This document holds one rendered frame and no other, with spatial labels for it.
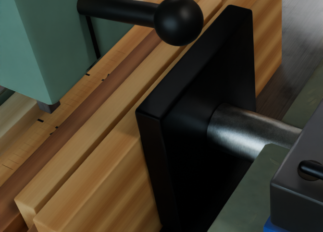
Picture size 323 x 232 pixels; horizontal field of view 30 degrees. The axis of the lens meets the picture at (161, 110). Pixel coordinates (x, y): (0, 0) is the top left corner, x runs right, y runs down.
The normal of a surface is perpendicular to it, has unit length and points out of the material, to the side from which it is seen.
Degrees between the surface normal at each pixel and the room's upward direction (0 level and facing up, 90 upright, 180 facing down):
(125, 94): 0
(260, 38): 90
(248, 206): 0
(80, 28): 90
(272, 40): 90
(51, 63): 90
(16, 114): 0
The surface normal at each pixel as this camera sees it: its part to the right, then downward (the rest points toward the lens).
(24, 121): 0.83, 0.30
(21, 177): -0.14, -0.71
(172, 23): -0.27, 0.22
